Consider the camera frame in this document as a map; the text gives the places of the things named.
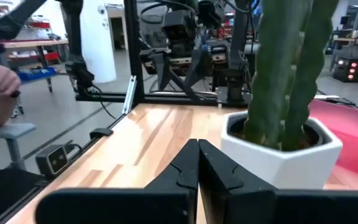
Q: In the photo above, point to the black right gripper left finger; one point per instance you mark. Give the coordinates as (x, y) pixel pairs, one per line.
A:
(172, 202)

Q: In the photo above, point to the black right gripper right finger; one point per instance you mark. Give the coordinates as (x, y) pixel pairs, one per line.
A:
(228, 199)

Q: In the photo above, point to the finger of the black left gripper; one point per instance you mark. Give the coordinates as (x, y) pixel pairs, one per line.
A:
(163, 71)
(199, 68)

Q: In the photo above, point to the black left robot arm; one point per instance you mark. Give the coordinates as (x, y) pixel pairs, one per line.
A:
(239, 40)

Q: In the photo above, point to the white hexagonal plant pot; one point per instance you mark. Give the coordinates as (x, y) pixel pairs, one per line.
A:
(278, 168)

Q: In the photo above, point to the green cactus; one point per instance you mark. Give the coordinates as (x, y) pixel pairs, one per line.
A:
(278, 77)

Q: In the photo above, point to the black table edge clip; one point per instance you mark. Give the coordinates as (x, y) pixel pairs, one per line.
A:
(100, 132)

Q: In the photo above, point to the blue storage tray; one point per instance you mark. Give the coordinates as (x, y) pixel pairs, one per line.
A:
(36, 74)

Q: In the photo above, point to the wooden workbench red drawers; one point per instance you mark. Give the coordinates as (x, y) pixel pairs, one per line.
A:
(33, 46)

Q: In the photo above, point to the red translucent plastic bin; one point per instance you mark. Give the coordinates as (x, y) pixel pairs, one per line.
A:
(350, 137)

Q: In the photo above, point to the machine with red lights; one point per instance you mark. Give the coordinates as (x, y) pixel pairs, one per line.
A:
(348, 67)

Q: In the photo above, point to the wooden desk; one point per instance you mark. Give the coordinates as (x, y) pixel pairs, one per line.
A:
(356, 40)

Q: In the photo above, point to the grey chair armrest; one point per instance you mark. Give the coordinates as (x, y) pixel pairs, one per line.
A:
(8, 130)

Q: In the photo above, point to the small black table-level camera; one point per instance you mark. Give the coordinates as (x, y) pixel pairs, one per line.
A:
(53, 160)

